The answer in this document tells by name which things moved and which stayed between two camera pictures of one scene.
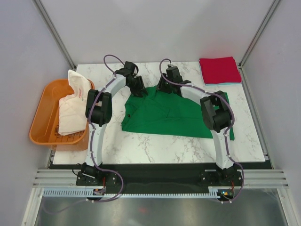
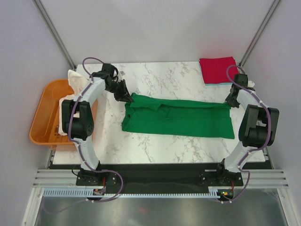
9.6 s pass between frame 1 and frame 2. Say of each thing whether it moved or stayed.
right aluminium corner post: stayed
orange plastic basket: stayed
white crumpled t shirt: stayed
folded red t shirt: stayed
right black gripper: moved
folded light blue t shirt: stayed
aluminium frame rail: stayed
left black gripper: moved
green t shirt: moved
